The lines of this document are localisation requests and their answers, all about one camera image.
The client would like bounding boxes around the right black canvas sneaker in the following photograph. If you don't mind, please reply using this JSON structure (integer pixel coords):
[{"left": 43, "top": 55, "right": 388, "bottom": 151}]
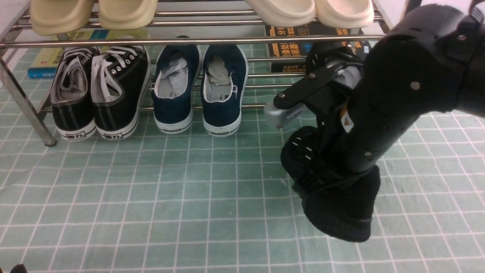
[{"left": 90, "top": 45, "right": 152, "bottom": 141}]

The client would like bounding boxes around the black knit sneaker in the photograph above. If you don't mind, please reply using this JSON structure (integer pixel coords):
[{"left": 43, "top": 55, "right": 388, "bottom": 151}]
[
  {"left": 280, "top": 126, "right": 381, "bottom": 243},
  {"left": 305, "top": 42, "right": 364, "bottom": 88}
]

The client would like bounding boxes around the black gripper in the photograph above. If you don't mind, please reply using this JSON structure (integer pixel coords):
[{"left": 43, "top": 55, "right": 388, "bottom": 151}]
[{"left": 264, "top": 36, "right": 461, "bottom": 173}]

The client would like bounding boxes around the right navy canvas shoe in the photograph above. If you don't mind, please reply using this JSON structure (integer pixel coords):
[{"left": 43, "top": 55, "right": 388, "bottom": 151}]
[{"left": 200, "top": 44, "right": 249, "bottom": 138}]

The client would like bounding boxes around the navy canvas shoe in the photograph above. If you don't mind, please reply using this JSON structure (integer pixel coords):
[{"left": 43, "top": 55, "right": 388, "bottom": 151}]
[
  {"left": 151, "top": 44, "right": 203, "bottom": 135},
  {"left": 200, "top": 44, "right": 249, "bottom": 138}
]

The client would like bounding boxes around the black object at corner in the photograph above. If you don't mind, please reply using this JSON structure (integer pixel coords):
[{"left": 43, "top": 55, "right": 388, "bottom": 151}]
[{"left": 10, "top": 264, "right": 28, "bottom": 273}]

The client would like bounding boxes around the yellow blue book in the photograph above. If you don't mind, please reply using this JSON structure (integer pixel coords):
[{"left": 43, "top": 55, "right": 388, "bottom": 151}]
[{"left": 27, "top": 28, "right": 150, "bottom": 79}]

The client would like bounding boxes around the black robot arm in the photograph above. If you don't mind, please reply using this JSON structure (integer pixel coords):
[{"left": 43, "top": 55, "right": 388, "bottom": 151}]
[{"left": 272, "top": 0, "right": 484, "bottom": 177}]

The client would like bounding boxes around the olive yellow slipper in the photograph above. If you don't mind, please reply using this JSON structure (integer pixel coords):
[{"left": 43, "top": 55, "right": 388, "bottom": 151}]
[
  {"left": 29, "top": 0, "right": 95, "bottom": 36},
  {"left": 98, "top": 0, "right": 158, "bottom": 30}
]

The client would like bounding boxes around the black orange book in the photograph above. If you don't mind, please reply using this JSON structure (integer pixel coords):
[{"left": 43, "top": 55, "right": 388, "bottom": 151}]
[{"left": 265, "top": 23, "right": 375, "bottom": 73}]

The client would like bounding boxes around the silver metal shoe rack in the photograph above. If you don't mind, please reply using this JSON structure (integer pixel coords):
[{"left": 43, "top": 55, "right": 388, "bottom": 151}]
[{"left": 1, "top": 5, "right": 392, "bottom": 147}]

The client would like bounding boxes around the cream slipper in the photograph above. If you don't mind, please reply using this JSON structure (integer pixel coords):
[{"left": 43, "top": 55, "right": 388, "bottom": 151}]
[
  {"left": 314, "top": 0, "right": 374, "bottom": 29},
  {"left": 246, "top": 0, "right": 316, "bottom": 27}
]

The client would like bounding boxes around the left olive yellow slipper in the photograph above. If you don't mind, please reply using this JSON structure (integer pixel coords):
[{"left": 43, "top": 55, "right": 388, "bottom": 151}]
[{"left": 29, "top": 0, "right": 95, "bottom": 36}]

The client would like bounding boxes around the left cream slipper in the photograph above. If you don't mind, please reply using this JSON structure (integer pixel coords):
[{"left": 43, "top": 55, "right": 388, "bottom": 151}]
[{"left": 246, "top": 0, "right": 316, "bottom": 27}]

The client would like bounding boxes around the right olive yellow slipper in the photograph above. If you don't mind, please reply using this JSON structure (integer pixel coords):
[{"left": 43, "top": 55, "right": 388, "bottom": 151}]
[{"left": 98, "top": 0, "right": 158, "bottom": 30}]

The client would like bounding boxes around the black canvas sneaker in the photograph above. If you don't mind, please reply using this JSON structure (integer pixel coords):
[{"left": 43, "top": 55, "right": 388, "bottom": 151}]
[
  {"left": 90, "top": 45, "right": 152, "bottom": 141},
  {"left": 50, "top": 47, "right": 99, "bottom": 141}
]

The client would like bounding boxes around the green checkered floor mat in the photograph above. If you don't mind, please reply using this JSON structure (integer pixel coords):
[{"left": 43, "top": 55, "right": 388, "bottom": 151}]
[{"left": 0, "top": 33, "right": 485, "bottom": 273}]

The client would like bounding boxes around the right cream slipper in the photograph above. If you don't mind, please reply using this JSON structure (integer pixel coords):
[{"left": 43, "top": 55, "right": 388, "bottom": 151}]
[{"left": 314, "top": 0, "right": 374, "bottom": 29}]

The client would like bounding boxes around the left black canvas sneaker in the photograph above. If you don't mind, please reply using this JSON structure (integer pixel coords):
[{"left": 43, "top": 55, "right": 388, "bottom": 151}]
[{"left": 50, "top": 47, "right": 99, "bottom": 141}]

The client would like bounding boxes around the left navy canvas shoe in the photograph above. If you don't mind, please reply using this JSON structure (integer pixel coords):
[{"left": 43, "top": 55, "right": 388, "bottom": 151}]
[{"left": 151, "top": 44, "right": 203, "bottom": 135}]

